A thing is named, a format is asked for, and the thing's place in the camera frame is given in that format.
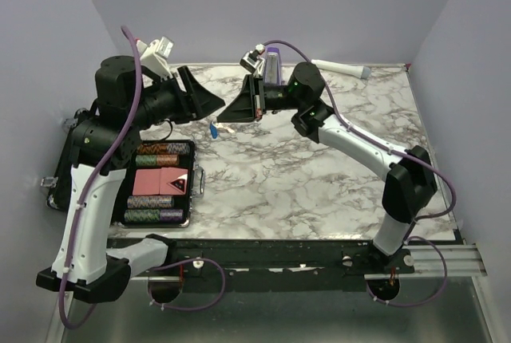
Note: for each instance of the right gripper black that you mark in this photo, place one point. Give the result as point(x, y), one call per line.
point(243, 108)

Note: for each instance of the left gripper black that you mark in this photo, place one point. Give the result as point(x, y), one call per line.
point(199, 102)

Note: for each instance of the blue key tag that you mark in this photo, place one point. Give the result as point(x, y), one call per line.
point(214, 130)

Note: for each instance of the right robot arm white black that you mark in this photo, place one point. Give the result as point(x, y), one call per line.
point(409, 183)

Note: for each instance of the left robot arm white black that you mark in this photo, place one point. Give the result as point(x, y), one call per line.
point(130, 98)

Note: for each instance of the purple metronome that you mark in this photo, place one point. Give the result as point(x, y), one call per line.
point(272, 67)

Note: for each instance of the white microphone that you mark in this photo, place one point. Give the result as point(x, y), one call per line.
point(359, 71)

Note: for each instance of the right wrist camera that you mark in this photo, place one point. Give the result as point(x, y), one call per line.
point(253, 60)

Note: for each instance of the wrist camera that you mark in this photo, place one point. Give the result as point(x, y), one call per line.
point(154, 55)
point(253, 60)

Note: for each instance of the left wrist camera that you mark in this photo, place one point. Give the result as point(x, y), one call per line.
point(154, 55)

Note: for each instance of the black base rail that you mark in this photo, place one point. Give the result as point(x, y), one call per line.
point(277, 265)

